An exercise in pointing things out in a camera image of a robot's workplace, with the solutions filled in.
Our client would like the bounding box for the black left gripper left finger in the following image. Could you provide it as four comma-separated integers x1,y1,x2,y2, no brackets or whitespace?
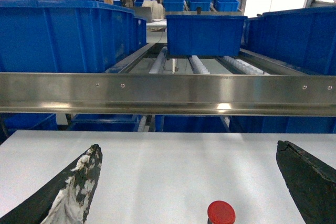
1,144,103,223

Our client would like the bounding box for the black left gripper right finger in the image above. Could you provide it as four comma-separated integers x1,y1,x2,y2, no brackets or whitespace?
276,141,335,223

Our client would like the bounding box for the red push button switch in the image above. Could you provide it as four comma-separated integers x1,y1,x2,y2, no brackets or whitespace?
207,200,236,224

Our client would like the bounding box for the blue bin centre shelf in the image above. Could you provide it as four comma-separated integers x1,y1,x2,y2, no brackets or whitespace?
166,15,247,57

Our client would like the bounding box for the white roller track right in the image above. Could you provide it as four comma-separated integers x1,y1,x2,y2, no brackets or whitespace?
223,56,269,75

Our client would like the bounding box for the white roller track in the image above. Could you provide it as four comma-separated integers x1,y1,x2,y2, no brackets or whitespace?
149,46,167,74
189,55,210,74
223,56,269,75

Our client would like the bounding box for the large blue bin right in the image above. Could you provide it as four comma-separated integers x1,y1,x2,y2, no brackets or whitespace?
241,6,335,76

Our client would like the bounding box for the large blue bin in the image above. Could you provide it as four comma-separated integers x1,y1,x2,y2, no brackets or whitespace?
1,0,146,73
241,6,335,76

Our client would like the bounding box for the white roller track left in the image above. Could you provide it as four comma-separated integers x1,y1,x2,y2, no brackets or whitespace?
149,46,167,74

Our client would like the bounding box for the white roller track middle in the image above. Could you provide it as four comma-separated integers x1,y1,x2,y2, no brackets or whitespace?
189,55,210,74

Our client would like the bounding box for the large blue bin left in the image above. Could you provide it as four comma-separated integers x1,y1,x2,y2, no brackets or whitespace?
1,0,146,73

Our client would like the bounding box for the stainless steel shelf rail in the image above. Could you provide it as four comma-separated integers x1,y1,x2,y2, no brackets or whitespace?
1,72,335,117

